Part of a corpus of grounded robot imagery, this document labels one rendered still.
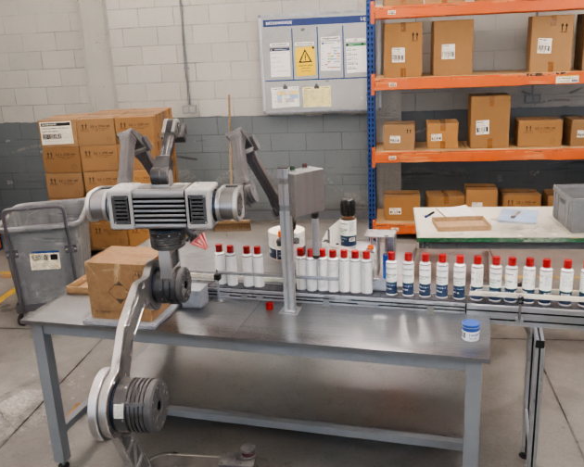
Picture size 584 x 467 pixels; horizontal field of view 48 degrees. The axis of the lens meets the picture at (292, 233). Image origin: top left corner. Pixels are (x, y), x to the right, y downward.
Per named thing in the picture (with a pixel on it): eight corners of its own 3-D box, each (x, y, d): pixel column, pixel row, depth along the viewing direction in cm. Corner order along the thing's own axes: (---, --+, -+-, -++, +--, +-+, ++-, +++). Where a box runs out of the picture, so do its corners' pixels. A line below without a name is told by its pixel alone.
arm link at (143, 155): (122, 146, 297) (143, 139, 294) (124, 140, 301) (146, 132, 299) (169, 218, 321) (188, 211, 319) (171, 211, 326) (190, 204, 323)
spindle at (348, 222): (358, 246, 370) (357, 196, 362) (355, 251, 362) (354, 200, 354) (342, 246, 372) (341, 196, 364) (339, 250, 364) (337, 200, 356)
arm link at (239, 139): (221, 127, 288) (241, 119, 285) (235, 147, 298) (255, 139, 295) (228, 203, 259) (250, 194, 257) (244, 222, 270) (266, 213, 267)
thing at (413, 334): (488, 254, 372) (488, 251, 372) (490, 363, 251) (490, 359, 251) (151, 240, 429) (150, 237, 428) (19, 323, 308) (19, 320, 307)
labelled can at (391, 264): (398, 292, 305) (398, 250, 300) (396, 296, 301) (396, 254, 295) (387, 292, 307) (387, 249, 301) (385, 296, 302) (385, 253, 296)
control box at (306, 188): (324, 209, 296) (323, 168, 291) (296, 217, 286) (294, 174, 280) (310, 206, 304) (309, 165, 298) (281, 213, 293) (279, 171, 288)
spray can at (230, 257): (239, 283, 326) (236, 244, 320) (235, 286, 321) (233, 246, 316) (229, 283, 328) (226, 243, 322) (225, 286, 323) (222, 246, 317)
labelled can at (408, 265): (414, 293, 303) (414, 251, 298) (412, 297, 299) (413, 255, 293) (402, 293, 305) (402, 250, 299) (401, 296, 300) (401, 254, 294)
